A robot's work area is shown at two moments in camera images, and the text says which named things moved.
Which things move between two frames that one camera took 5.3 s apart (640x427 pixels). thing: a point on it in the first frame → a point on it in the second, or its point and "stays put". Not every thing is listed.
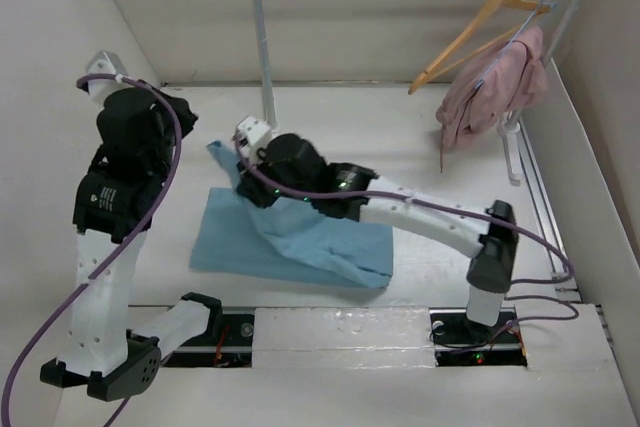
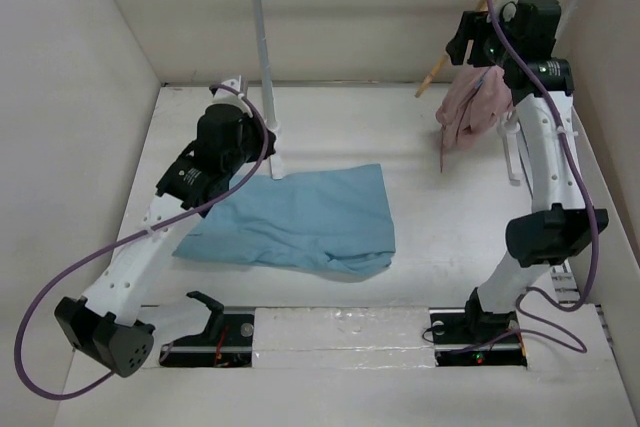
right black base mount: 459,341 stays put
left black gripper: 183,109 → 252,124
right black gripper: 251,189 → 473,24
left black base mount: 225,342 stays put
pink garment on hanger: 501,82 stays put
